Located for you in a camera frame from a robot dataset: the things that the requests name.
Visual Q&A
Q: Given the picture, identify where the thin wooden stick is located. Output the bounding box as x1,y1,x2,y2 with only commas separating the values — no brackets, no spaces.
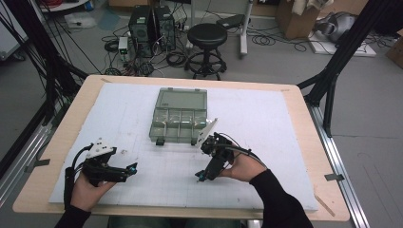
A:
313,193,336,219

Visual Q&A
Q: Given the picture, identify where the white flat floor board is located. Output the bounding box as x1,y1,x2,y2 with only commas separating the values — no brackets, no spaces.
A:
308,30,377,58

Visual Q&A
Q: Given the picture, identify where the black computer tower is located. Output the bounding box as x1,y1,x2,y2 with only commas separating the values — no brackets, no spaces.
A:
127,5,157,60
153,5,177,52

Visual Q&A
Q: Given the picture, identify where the open cardboard box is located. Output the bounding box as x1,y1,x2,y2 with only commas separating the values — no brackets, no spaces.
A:
275,0,336,40

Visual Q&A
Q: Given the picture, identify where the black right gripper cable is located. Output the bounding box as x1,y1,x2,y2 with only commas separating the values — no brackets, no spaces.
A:
217,132,268,169

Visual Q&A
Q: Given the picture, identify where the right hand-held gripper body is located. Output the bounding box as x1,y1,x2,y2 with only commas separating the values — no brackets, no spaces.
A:
195,117,236,181

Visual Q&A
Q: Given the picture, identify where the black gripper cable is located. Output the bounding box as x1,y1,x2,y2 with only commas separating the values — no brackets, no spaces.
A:
217,132,268,169
64,143,94,211

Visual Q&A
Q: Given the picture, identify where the grey vacuum cleaner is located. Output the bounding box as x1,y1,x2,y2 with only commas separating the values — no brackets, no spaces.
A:
314,11,358,44

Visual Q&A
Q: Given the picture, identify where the black pad on stand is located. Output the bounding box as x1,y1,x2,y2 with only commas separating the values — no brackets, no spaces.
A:
216,13,246,31

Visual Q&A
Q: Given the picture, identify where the black metal frame strut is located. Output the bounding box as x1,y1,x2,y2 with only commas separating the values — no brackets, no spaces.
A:
297,0,395,138
0,0,90,125

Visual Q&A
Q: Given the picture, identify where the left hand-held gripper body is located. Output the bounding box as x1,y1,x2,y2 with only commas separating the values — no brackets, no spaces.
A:
81,137,129,187

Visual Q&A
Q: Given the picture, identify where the brown cardboard box corner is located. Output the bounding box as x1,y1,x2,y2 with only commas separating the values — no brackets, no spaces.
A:
385,28,403,70

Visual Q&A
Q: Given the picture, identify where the black loose floor cable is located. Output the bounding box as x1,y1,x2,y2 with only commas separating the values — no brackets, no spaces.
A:
246,27,309,53

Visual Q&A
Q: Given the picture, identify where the black round stool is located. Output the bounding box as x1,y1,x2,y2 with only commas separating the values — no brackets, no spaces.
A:
183,22,229,81

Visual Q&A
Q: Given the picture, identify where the white foam board mat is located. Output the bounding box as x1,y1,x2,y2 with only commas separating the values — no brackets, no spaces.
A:
48,82,319,212

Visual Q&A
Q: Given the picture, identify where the aluminium rail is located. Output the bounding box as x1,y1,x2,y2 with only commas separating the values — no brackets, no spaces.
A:
0,123,54,208
306,104,371,228

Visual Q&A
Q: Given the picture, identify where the clear plastic organizer box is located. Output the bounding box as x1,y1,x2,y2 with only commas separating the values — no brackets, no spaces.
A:
148,86,209,147

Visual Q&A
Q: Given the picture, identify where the black floor cable coil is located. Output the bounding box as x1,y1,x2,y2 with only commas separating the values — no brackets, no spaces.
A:
104,39,121,54
165,51,188,68

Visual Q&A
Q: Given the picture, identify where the grey tape piece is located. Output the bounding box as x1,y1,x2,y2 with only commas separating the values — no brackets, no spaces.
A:
24,157,51,174
323,173,345,182

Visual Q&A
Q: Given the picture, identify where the small white power box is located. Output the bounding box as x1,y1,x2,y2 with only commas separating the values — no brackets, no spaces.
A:
117,36,129,62

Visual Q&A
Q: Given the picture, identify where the white metal stand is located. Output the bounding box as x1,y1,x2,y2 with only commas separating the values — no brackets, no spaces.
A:
189,0,255,57

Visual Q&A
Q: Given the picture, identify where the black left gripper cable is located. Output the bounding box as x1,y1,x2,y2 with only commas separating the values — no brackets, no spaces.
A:
64,143,94,211

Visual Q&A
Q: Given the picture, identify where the person's left hand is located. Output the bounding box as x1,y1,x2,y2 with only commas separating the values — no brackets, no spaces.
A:
69,172,117,213

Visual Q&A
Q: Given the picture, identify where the person's right hand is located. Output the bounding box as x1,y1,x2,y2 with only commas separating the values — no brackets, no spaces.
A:
218,150,268,183

